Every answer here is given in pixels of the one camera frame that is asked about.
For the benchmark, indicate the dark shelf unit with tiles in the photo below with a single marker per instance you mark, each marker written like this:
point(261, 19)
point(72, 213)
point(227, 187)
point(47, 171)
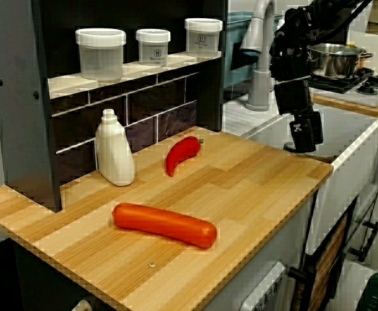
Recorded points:
point(24, 97)

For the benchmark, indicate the black stove burner grate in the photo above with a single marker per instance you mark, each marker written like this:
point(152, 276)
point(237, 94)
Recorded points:
point(338, 83)

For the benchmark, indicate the red toy chili pepper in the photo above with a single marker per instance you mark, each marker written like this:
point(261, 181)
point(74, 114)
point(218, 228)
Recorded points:
point(181, 152)

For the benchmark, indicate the small clear jar white lid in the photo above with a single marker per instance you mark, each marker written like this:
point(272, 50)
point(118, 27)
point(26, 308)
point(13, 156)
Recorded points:
point(152, 48)

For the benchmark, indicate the grey appliance control panel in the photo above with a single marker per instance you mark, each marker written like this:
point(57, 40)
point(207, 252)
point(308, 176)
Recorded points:
point(263, 291)

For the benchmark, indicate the grey toy faucet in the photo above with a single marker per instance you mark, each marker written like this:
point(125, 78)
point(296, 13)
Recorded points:
point(260, 84)

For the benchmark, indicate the wide clear jar white lid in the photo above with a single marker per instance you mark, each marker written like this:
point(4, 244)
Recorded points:
point(100, 58)

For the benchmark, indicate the white hook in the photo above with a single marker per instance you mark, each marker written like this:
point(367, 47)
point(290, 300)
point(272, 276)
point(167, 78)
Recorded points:
point(83, 306)

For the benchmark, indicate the orange red toy sausage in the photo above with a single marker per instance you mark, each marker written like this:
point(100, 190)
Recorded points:
point(163, 223)

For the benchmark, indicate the metal screw in wood counter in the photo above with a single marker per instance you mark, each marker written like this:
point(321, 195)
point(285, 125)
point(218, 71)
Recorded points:
point(151, 264)

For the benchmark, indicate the tall clear jar white lid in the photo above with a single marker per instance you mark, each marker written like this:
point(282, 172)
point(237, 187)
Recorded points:
point(203, 39)

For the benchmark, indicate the white detergent bottle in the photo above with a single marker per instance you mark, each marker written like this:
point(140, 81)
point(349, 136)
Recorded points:
point(114, 155)

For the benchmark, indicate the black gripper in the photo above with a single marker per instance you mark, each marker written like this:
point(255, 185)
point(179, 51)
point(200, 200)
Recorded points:
point(294, 97)

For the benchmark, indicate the white toy kitchen sink unit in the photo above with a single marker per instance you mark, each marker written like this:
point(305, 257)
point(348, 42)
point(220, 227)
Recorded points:
point(354, 129)

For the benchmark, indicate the steel cooking pot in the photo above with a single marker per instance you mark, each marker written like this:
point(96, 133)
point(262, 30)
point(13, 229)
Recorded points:
point(334, 63)

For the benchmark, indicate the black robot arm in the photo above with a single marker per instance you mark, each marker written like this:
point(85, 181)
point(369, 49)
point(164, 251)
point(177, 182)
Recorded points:
point(321, 19)

